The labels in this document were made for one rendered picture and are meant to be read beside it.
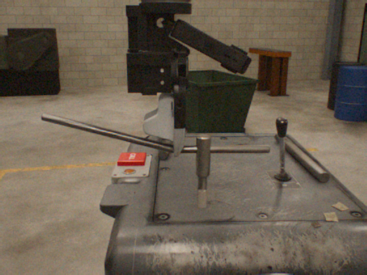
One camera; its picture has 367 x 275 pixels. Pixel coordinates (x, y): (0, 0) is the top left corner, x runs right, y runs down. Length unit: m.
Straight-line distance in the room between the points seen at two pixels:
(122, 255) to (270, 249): 0.22
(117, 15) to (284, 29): 4.70
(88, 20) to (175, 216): 9.69
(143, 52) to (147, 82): 0.04
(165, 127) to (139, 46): 0.11
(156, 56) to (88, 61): 9.76
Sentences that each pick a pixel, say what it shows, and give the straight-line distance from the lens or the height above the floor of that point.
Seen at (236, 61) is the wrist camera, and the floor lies 1.50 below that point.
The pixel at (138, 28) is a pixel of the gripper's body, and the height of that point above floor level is 1.55.
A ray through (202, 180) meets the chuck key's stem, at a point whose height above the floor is 1.33.
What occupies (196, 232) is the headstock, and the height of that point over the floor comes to 1.25.
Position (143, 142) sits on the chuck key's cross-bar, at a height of 1.39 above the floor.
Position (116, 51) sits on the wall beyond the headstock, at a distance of 10.22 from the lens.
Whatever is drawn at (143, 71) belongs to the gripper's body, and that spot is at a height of 1.49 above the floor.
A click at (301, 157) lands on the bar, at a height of 1.27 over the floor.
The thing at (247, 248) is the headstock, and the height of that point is 1.24.
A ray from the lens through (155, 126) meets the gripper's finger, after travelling 0.52.
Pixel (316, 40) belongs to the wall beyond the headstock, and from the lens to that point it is 11.83.
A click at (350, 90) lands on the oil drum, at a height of 0.52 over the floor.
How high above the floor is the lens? 1.55
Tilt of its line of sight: 17 degrees down
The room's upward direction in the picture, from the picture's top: straight up
